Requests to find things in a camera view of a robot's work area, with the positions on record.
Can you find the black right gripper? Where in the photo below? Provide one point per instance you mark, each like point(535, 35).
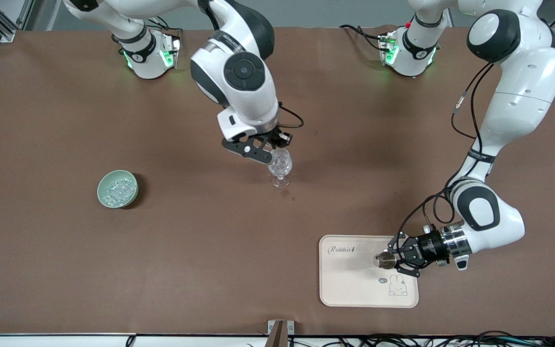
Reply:
point(276, 136)

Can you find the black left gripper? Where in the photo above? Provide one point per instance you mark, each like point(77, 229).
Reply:
point(427, 247)

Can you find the clear plastic cup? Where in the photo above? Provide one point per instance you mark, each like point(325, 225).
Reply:
point(274, 155)

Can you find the steel double jigger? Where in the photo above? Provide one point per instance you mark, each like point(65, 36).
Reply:
point(384, 260)

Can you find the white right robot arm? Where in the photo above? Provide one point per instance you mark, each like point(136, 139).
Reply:
point(244, 72)

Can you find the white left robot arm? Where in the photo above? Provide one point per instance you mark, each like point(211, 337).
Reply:
point(523, 86)

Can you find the clear stemmed wine glass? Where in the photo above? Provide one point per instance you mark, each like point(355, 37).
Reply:
point(281, 171)

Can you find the heap of clear ice cubes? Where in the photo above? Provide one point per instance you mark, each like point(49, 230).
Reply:
point(118, 193)

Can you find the cream tray with rabbit print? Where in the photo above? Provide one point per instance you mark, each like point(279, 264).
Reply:
point(350, 279)

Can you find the pale green ceramic bowl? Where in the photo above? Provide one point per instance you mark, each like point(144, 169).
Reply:
point(130, 197)

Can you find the brown table mat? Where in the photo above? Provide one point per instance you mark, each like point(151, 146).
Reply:
point(162, 265)

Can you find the grey metal bracket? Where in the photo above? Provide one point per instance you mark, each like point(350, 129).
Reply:
point(281, 332)

